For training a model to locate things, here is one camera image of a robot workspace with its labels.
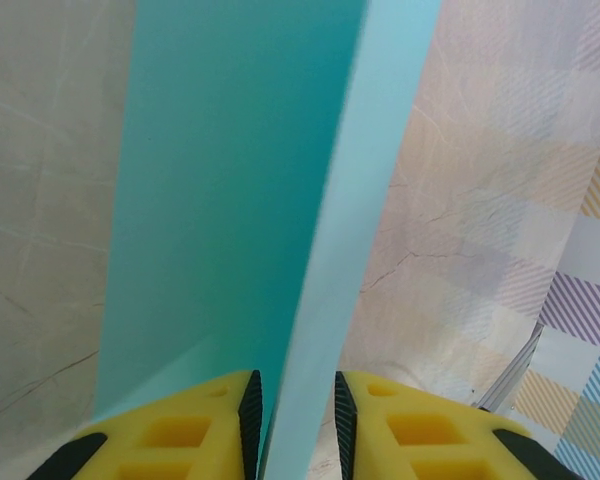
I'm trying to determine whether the teal paper sheet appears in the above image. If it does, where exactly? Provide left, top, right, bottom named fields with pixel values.
left=92, top=0, right=445, bottom=480

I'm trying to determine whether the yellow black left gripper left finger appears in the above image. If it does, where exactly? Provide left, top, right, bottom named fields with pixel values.
left=29, top=368, right=265, bottom=480

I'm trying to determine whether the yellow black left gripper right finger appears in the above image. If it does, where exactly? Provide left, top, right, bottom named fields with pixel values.
left=333, top=369, right=580, bottom=480

